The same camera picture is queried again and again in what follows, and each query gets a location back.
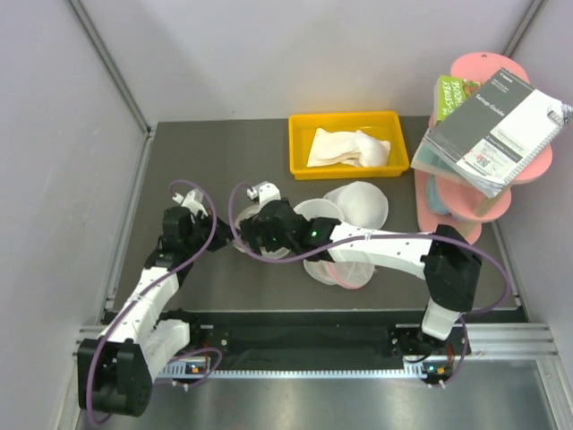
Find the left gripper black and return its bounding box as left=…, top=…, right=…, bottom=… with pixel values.
left=184, top=210, right=241, bottom=255

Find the white mesh laundry bag beige trim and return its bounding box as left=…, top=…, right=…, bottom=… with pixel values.
left=234, top=198, right=344, bottom=261

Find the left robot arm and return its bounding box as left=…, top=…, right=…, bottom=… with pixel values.
left=76, top=203, right=232, bottom=426

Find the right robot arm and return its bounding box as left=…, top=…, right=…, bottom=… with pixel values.
left=238, top=199, right=483, bottom=355

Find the mesh laundry bag pink trim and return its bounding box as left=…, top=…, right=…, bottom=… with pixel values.
left=303, top=260, right=375, bottom=290

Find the beige bra in tray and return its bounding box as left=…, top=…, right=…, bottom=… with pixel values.
left=306, top=128, right=391, bottom=168

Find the yellow plastic tray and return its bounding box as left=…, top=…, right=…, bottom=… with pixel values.
left=288, top=111, right=410, bottom=180

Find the pink tiered shelf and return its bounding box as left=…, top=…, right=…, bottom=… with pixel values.
left=411, top=52, right=570, bottom=244

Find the green storey house book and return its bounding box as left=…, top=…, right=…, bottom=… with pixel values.
left=433, top=75, right=481, bottom=123

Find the grey spiral setup guide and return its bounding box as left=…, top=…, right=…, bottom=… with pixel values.
left=412, top=68, right=572, bottom=198

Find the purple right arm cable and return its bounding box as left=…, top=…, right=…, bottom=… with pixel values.
left=227, top=181, right=510, bottom=389

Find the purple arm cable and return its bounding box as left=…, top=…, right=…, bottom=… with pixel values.
left=227, top=181, right=510, bottom=389
left=84, top=179, right=223, bottom=426

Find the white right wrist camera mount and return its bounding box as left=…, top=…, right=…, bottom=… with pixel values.
left=246, top=181, right=281, bottom=207

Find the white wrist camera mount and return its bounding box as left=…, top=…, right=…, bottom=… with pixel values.
left=172, top=188, right=208, bottom=216
left=246, top=181, right=281, bottom=207

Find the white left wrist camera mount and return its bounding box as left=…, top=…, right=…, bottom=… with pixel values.
left=172, top=188, right=208, bottom=216

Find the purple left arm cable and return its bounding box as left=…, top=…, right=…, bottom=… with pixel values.
left=84, top=179, right=223, bottom=426

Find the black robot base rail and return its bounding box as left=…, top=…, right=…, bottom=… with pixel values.
left=160, top=309, right=470, bottom=373

